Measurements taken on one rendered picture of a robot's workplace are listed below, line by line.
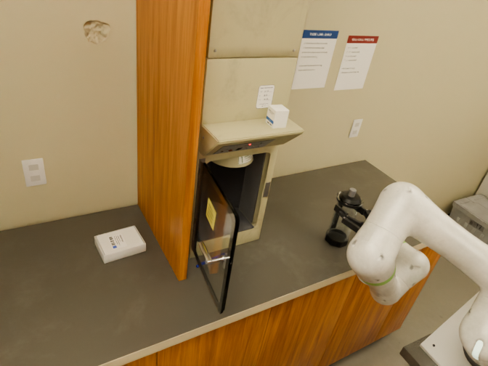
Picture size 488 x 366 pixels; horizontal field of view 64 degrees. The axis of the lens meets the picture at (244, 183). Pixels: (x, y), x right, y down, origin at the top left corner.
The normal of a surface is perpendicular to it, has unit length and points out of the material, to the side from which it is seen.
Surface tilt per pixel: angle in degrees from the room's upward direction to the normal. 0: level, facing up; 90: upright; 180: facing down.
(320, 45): 90
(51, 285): 0
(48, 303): 0
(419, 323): 0
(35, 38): 90
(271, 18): 90
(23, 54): 90
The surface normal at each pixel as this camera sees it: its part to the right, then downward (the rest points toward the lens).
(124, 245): 0.14, -0.83
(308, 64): 0.49, 0.53
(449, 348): -0.51, -0.49
